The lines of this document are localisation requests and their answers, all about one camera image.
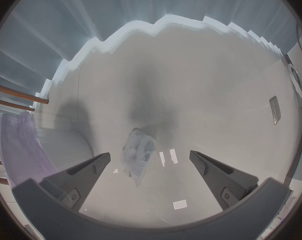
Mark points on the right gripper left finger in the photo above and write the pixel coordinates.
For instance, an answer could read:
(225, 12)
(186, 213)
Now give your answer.
(81, 176)

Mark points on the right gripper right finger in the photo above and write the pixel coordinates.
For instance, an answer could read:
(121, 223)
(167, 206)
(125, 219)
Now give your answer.
(223, 181)

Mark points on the purple plastic bag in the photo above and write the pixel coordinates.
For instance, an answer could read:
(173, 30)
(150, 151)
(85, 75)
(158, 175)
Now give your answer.
(20, 146)

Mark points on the cream chair with wooden legs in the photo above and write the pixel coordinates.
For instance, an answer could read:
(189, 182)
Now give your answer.
(15, 93)

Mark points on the pale blue curtain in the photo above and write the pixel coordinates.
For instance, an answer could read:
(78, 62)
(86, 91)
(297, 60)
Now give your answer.
(66, 21)

